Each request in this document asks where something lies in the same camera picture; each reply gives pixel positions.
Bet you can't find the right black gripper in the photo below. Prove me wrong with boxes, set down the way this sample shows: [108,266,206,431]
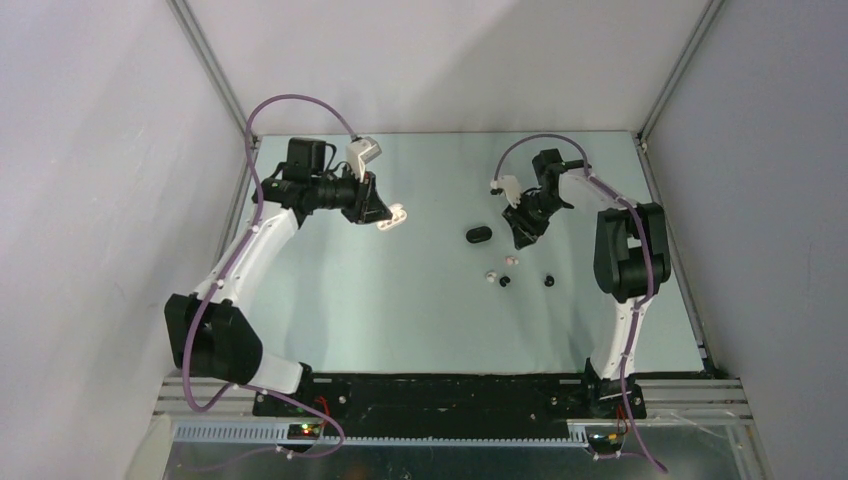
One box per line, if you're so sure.
[502,191,567,251]

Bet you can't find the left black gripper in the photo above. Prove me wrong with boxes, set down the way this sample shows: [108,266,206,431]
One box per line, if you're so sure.
[310,163,391,225]

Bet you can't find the white earbud charging case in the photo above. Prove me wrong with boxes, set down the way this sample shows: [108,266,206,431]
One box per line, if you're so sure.
[376,203,408,232]

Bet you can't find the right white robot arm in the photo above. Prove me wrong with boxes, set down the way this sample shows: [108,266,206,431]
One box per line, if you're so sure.
[490,149,671,418]

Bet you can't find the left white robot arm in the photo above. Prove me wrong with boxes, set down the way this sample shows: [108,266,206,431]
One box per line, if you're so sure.
[164,137,406,417]

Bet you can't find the black earbud charging case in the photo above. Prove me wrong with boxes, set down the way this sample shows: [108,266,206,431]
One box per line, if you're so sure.
[465,225,493,244]

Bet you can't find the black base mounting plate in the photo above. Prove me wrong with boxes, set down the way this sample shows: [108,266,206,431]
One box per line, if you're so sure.
[252,373,647,438]

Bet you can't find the right controller board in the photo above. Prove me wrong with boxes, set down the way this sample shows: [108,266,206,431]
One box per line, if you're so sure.
[588,433,626,448]

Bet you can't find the controller board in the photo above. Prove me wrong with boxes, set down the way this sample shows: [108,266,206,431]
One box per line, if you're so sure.
[286,423,323,441]
[588,433,626,448]

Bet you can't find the left controller board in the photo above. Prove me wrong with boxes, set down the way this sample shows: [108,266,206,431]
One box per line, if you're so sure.
[286,423,323,441]

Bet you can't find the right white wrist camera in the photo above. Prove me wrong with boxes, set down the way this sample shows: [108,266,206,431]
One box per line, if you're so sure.
[490,175,523,207]

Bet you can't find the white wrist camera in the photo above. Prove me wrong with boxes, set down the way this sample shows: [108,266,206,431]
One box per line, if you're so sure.
[490,175,523,207]
[345,137,382,183]

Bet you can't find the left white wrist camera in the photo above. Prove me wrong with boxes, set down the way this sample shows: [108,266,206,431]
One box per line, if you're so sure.
[345,137,382,183]

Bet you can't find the aluminium frame rail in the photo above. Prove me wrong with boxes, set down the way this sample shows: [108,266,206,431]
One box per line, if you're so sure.
[152,376,754,426]

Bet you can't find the grey slotted cable duct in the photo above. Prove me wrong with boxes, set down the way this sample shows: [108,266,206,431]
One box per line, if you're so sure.
[173,421,589,448]

